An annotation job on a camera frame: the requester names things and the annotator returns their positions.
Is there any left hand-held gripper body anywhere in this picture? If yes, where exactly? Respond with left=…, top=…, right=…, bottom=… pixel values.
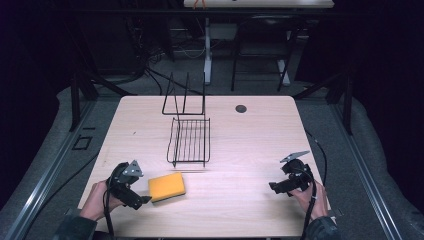
left=105, top=159, right=145, bottom=207

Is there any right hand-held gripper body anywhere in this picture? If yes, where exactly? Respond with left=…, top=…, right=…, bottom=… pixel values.
left=279, top=150, right=316, bottom=198

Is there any black wire rack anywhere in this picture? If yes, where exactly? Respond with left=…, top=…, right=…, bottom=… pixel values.
left=161, top=71, right=212, bottom=168

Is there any person's left hand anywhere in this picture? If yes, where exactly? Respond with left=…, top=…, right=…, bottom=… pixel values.
left=79, top=179, right=125, bottom=222

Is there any metal floor rail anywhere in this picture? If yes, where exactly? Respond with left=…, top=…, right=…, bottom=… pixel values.
left=329, top=103, right=405, bottom=240
left=2, top=99, right=98, bottom=240

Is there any black floor cable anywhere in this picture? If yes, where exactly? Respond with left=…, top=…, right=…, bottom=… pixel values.
left=36, top=151, right=102, bottom=214

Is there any yellow sponge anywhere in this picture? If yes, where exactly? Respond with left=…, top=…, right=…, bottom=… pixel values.
left=147, top=172, right=187, bottom=204

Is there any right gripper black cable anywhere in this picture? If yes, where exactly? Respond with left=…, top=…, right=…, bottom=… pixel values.
left=299, top=178, right=318, bottom=240

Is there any black square floor frame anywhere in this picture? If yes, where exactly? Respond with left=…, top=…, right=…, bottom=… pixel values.
left=71, top=134, right=94, bottom=151

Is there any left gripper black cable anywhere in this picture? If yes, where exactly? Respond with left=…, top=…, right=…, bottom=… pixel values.
left=102, top=179, right=116, bottom=240

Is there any white background table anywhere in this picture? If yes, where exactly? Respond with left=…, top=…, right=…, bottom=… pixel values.
left=183, top=0, right=335, bottom=86

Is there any black metal stand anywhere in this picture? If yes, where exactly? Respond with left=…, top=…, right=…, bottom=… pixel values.
left=65, top=19, right=138, bottom=133
left=292, top=63, right=355, bottom=136

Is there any black metal chair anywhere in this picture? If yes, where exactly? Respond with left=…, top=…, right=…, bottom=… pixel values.
left=230, top=13, right=302, bottom=93

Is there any person's right hand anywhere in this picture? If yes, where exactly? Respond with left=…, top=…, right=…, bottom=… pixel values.
left=288, top=181, right=330, bottom=222

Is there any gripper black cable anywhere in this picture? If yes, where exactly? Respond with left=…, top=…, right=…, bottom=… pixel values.
left=299, top=178, right=318, bottom=240
left=102, top=179, right=116, bottom=240

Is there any thin black cable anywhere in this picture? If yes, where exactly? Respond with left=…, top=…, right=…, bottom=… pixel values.
left=304, top=129, right=329, bottom=188

